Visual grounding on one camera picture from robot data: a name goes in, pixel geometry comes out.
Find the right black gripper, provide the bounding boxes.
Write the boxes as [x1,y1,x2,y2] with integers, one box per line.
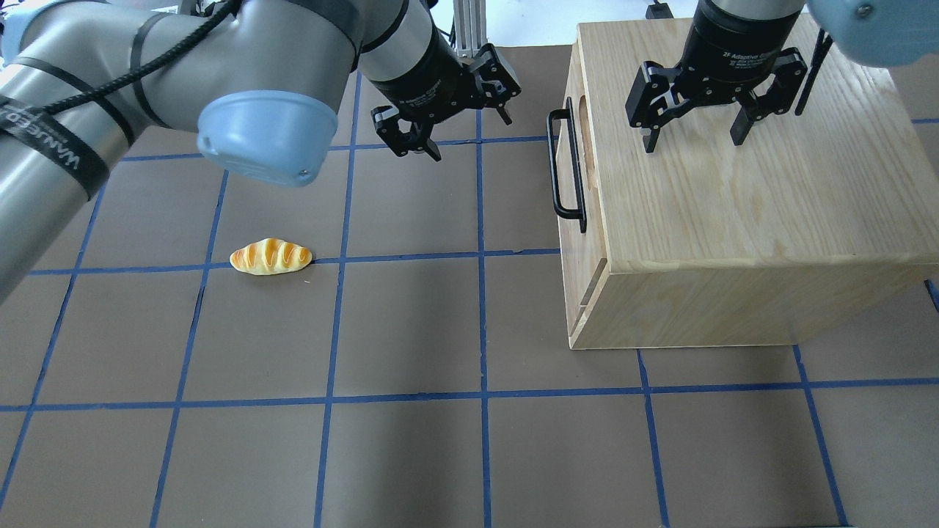
[625,1,807,154]

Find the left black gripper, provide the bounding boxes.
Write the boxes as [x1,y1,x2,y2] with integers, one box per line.
[359,26,521,163]

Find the black drawer handle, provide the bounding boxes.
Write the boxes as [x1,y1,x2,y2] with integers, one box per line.
[546,98,588,235]

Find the wooden drawer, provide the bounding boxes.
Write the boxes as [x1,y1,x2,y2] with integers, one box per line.
[552,44,607,337]

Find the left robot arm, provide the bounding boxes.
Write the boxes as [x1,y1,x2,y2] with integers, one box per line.
[2,1,521,298]

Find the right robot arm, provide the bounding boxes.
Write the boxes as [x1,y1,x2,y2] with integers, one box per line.
[625,1,938,153]

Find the wooden drawer cabinet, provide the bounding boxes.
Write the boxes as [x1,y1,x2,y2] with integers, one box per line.
[568,19,938,350]

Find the toy bread roll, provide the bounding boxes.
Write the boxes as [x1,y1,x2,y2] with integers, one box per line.
[229,238,314,276]

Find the aluminium frame post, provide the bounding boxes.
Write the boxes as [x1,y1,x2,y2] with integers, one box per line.
[450,0,489,58]

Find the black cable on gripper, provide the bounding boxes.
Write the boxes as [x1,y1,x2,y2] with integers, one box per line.
[794,29,835,117]

